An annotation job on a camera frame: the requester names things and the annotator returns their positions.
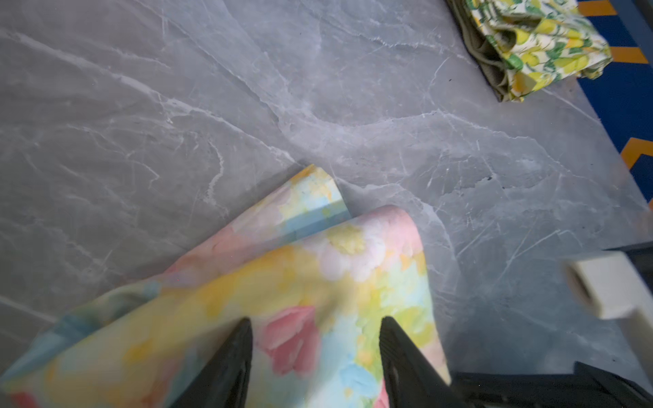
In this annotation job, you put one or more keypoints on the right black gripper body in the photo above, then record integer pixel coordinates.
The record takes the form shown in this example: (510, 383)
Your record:
(586, 386)

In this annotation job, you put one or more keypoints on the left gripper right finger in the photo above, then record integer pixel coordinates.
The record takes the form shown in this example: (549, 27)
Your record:
(409, 379)

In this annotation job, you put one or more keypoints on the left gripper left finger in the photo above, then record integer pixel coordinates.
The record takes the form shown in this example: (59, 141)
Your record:
(223, 382)

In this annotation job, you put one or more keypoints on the pastel floral skirt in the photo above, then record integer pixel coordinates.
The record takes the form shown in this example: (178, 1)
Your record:
(314, 281)

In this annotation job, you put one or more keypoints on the olive green skirt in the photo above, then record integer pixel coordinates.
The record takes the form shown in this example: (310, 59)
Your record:
(480, 48)

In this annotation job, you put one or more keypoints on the lemon print skirt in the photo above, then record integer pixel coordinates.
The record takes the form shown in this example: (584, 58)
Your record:
(541, 42)

